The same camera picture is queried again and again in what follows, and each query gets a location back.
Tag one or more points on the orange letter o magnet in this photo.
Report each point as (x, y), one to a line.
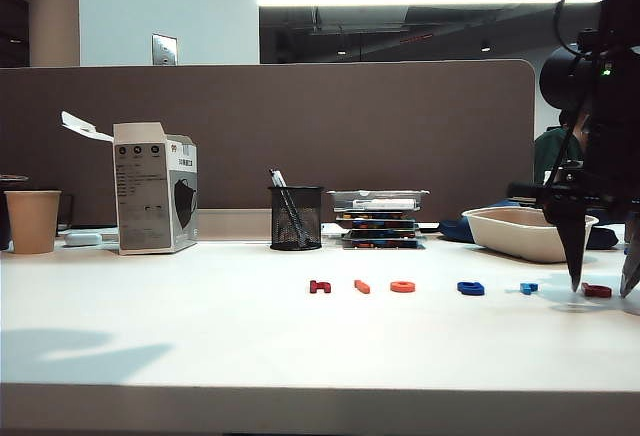
(395, 286)

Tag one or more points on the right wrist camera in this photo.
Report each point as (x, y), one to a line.
(571, 168)

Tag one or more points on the metal wall plate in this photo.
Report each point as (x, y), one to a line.
(164, 50)

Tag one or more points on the black mesh pen holder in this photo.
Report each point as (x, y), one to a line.
(307, 221)

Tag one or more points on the blue foam slipper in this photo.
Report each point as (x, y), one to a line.
(455, 228)

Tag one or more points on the brown fabric desk partition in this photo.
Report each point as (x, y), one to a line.
(350, 131)

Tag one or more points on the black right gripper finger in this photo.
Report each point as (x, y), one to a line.
(572, 241)
(632, 261)

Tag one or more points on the beige oval pulp bowl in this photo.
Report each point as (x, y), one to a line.
(515, 238)

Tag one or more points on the brown paper cup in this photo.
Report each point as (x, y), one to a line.
(32, 223)

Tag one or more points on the white grey face mask box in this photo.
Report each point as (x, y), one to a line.
(142, 196)

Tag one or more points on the dark red letter h magnet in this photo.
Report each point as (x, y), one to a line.
(315, 288)

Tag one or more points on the orange letter i magnet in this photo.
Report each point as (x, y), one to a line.
(362, 286)

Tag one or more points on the person in green shirt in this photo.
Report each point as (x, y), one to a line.
(550, 156)

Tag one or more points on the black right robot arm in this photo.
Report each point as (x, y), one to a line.
(615, 106)

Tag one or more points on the small white plastic case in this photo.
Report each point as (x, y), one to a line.
(82, 239)

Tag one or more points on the red letter b magnet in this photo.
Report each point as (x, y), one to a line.
(597, 291)

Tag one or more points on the black white pen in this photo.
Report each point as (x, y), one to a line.
(277, 178)

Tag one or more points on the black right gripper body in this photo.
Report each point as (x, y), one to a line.
(605, 188)

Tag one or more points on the dark blue letter g magnet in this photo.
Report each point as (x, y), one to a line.
(467, 287)

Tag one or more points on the light blue letter r magnet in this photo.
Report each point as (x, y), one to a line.
(526, 288)

